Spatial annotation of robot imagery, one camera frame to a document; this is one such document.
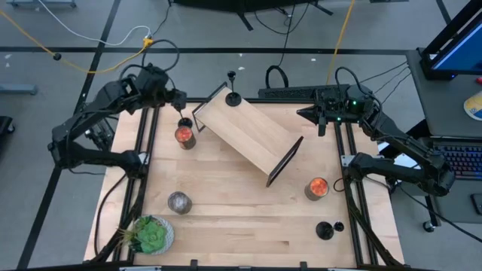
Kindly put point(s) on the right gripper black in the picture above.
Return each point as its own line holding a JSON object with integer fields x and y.
{"x": 339, "y": 107}

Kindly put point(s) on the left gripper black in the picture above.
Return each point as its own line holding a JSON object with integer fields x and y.
{"x": 154, "y": 86}

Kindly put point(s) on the orange-label ribbed candle jar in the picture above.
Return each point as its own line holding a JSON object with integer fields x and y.
{"x": 318, "y": 187}
{"x": 183, "y": 134}

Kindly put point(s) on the grey glass candle jar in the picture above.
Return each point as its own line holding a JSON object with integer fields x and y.
{"x": 180, "y": 202}

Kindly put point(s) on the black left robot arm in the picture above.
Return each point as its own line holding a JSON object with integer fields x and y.
{"x": 94, "y": 109}

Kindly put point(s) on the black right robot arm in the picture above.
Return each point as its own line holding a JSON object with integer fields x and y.
{"x": 406, "y": 143}

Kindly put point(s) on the black perforated control box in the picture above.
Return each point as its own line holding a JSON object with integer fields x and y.
{"x": 290, "y": 92}

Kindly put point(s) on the white paper sheet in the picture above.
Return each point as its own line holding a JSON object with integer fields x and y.
{"x": 406, "y": 161}

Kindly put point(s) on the black stand base legs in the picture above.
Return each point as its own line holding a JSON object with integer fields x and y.
{"x": 241, "y": 3}

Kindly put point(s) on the grey side desk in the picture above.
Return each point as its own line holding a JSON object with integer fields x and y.
{"x": 444, "y": 105}

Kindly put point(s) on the small black knob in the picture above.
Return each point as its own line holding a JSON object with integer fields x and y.
{"x": 57, "y": 56}

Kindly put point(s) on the green succulent in white pot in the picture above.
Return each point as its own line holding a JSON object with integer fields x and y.
{"x": 152, "y": 237}

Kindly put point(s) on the backlit black keyboard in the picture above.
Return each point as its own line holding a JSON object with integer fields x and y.
{"x": 467, "y": 160}

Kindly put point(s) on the black caster wheel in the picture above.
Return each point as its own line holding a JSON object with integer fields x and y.
{"x": 429, "y": 226}

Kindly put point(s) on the computer monitor blue screen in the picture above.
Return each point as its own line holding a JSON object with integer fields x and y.
{"x": 459, "y": 52}

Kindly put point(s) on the yellow blue round pad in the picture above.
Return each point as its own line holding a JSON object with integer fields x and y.
{"x": 475, "y": 107}

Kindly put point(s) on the grey floor bar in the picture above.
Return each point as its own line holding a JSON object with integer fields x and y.
{"x": 19, "y": 89}

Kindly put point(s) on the small red desk item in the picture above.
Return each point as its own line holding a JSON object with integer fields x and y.
{"x": 479, "y": 80}

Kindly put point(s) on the grey floor dolly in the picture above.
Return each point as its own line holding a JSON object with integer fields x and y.
{"x": 41, "y": 3}

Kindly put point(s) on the silver aluminium profile piece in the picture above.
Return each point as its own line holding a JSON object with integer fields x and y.
{"x": 139, "y": 268}

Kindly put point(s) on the black floor object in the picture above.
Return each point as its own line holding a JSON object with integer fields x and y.
{"x": 4, "y": 126}

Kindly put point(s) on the wooden shelf with black frame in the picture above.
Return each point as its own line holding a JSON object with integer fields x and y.
{"x": 248, "y": 128}

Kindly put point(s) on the black table frame rails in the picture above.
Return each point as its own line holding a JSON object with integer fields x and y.
{"x": 352, "y": 226}

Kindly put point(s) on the black table edge bracket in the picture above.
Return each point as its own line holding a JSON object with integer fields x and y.
{"x": 194, "y": 264}
{"x": 302, "y": 265}

